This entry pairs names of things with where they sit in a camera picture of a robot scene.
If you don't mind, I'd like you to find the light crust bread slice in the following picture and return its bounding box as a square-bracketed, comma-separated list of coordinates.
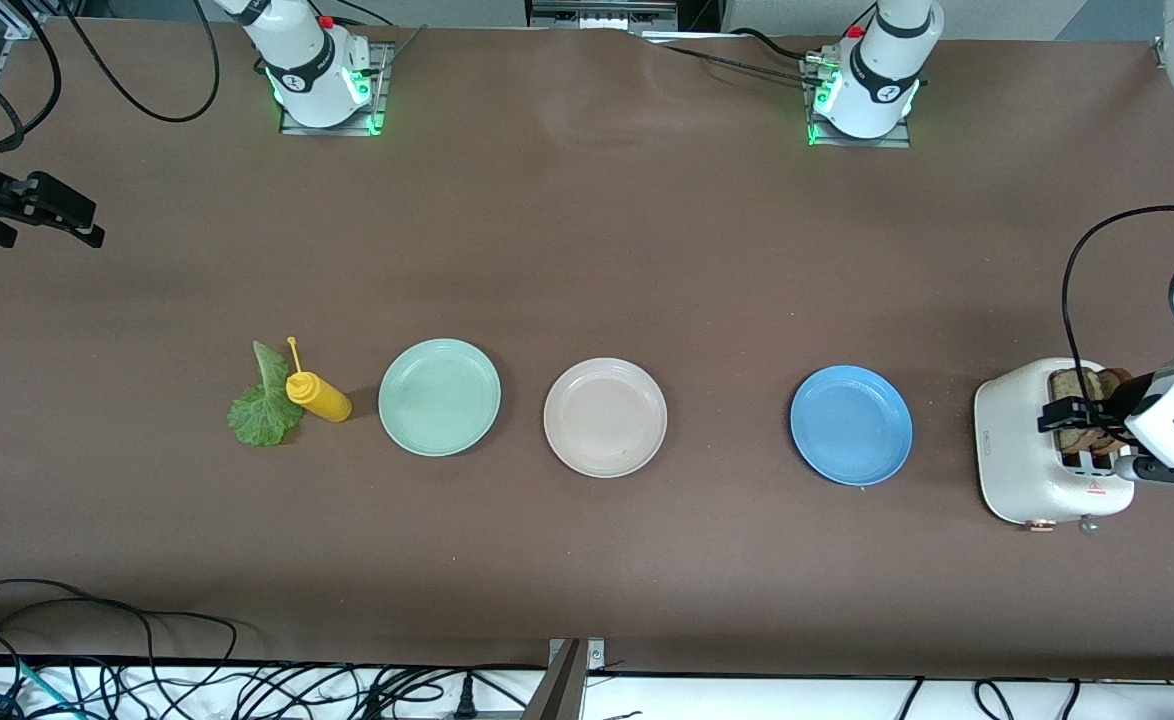
[1050, 368, 1100, 456]

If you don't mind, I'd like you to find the dark crust bread slice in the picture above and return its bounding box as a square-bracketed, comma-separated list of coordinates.
[1095, 367, 1138, 457]

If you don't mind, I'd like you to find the green lettuce leaf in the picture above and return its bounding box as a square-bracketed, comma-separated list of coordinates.
[227, 341, 305, 448]

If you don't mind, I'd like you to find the yellow mustard squeeze bottle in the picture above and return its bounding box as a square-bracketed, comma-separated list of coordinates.
[285, 336, 354, 423]

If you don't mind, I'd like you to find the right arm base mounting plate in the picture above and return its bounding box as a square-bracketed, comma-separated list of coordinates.
[279, 40, 394, 137]

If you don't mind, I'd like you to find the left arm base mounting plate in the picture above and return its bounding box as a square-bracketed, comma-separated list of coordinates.
[805, 55, 913, 149]

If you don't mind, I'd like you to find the blue plate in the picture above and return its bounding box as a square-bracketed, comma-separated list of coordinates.
[790, 365, 914, 488]

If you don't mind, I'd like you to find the mint green plate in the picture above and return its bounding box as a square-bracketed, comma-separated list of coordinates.
[378, 338, 502, 458]

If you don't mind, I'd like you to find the beige plate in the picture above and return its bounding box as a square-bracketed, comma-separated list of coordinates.
[543, 357, 668, 479]

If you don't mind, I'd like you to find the white toaster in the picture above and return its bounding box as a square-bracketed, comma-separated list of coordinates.
[974, 358, 1136, 534]

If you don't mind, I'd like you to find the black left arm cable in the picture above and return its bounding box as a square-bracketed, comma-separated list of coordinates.
[1061, 205, 1174, 403]

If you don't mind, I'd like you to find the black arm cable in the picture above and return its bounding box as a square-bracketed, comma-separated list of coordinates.
[0, 0, 220, 153]
[1061, 205, 1174, 403]

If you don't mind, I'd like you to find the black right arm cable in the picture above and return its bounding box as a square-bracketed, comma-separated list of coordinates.
[0, 0, 220, 153]

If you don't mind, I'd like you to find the black cable loop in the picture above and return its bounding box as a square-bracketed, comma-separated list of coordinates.
[0, 578, 240, 701]

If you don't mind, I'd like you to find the thin black table cable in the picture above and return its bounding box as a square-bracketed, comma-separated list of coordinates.
[637, 28, 820, 89]

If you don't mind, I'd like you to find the small metal bracket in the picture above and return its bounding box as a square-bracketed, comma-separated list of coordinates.
[547, 638, 607, 672]

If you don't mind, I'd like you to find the black metal frame piece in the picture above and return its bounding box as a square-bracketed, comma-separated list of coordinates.
[527, 0, 680, 31]

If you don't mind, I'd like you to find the aluminium profile post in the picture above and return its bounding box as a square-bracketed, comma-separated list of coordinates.
[522, 638, 588, 720]

